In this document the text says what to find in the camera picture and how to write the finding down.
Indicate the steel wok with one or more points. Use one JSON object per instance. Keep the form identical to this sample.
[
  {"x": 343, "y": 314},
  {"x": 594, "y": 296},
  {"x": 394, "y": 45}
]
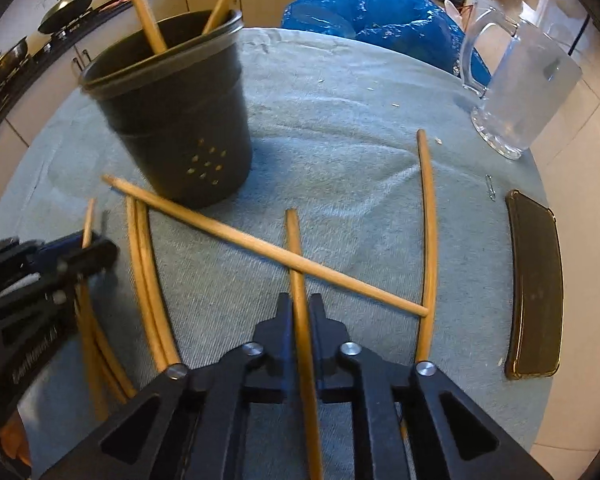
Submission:
[{"x": 67, "y": 7}]

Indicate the blue plastic bag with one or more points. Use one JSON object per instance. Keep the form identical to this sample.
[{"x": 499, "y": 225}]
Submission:
[{"x": 380, "y": 5}]

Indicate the dark cooking pot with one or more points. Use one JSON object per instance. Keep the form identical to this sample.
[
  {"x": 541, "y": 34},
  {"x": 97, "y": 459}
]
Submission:
[{"x": 7, "y": 62}]

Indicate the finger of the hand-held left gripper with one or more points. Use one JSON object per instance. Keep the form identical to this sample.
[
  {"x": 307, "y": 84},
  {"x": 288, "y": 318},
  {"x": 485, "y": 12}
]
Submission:
[
  {"x": 91, "y": 259},
  {"x": 10, "y": 260}
]

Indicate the black perforated utensil holder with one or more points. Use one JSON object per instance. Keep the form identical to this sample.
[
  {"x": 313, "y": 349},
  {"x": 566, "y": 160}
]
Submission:
[{"x": 180, "y": 125}]

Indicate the black smartphone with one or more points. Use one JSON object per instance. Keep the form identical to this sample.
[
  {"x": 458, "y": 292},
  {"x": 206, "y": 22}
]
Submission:
[{"x": 537, "y": 290}]

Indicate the person's left hand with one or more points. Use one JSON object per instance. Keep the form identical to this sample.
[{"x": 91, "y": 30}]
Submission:
[{"x": 16, "y": 440}]

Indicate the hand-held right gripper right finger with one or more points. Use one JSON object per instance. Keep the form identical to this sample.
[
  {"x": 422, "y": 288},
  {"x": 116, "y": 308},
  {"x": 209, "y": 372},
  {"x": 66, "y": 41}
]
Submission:
[{"x": 326, "y": 355}]

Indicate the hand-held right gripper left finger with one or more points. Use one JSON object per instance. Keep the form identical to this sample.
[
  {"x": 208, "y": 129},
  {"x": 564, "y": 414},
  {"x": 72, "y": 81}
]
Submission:
[{"x": 282, "y": 345}]

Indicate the clear glass mug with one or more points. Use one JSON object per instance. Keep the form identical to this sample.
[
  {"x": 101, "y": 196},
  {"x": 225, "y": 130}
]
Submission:
[{"x": 525, "y": 90}]

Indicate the white and red plastic bag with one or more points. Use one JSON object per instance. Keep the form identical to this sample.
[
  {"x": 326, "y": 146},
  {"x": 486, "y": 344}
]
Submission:
[{"x": 455, "y": 10}]

